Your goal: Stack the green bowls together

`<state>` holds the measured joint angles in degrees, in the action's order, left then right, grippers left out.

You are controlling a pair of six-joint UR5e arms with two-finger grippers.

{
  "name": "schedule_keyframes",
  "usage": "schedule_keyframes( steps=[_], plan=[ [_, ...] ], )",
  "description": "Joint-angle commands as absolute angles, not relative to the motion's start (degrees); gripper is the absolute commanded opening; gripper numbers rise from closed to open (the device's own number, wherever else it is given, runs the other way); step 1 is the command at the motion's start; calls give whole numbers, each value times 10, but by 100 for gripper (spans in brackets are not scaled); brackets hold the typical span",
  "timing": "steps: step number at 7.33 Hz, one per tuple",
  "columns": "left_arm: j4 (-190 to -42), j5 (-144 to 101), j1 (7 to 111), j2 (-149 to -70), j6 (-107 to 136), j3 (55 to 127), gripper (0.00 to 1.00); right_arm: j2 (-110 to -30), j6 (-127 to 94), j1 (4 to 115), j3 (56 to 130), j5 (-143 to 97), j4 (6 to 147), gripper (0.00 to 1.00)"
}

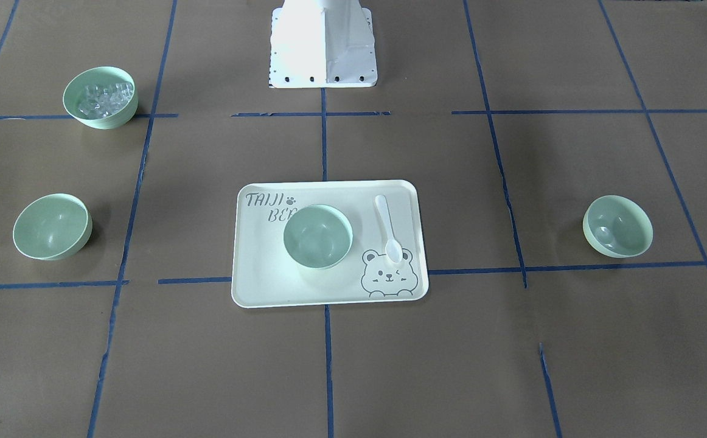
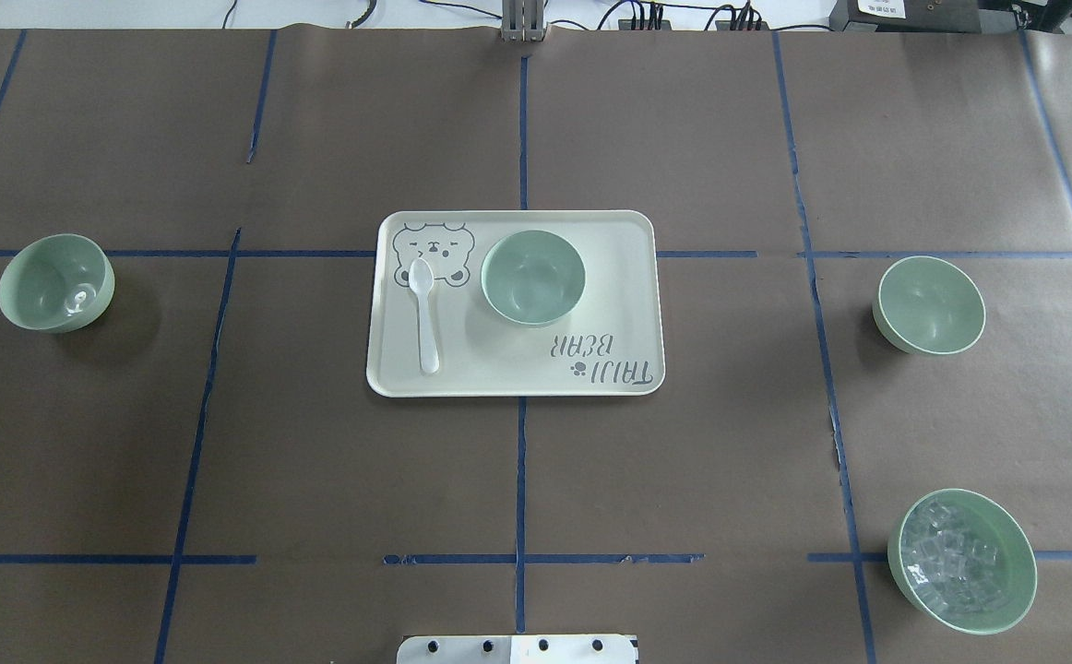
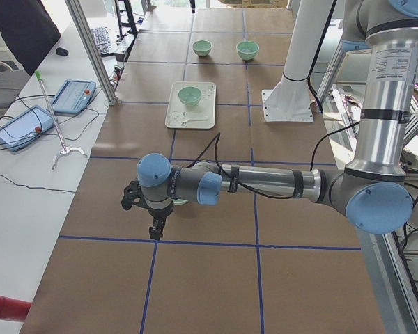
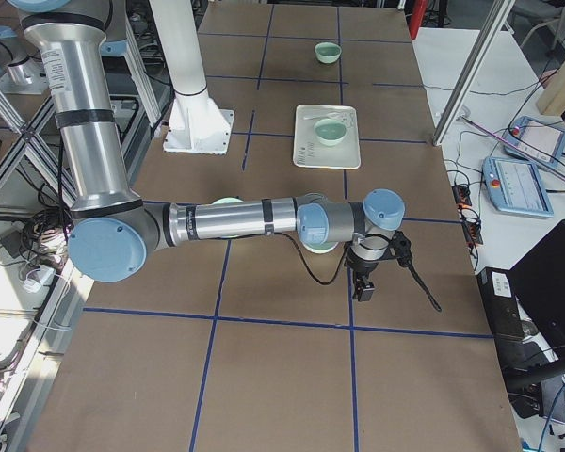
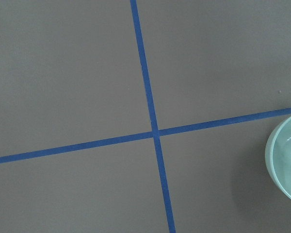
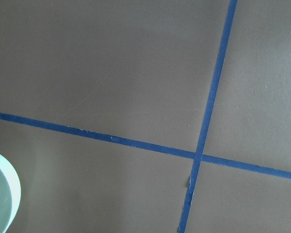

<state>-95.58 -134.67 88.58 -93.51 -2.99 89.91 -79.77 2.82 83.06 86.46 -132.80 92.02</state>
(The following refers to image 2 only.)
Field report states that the cream bear serving tray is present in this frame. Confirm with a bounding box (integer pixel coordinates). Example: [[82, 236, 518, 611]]
[[364, 210, 666, 397]]

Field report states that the green bowl on tray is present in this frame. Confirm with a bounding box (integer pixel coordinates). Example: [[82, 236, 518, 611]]
[[481, 230, 587, 326]]

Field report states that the white plastic spoon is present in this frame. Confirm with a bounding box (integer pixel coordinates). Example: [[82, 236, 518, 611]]
[[407, 256, 440, 375]]

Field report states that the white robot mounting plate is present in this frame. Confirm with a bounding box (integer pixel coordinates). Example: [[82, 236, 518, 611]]
[[396, 634, 640, 663]]

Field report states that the green bowl with ice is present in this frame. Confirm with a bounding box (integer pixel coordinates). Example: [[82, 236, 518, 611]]
[[887, 488, 1039, 635]]

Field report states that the grey aluminium post top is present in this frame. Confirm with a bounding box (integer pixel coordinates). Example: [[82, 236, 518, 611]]
[[501, 0, 548, 42]]

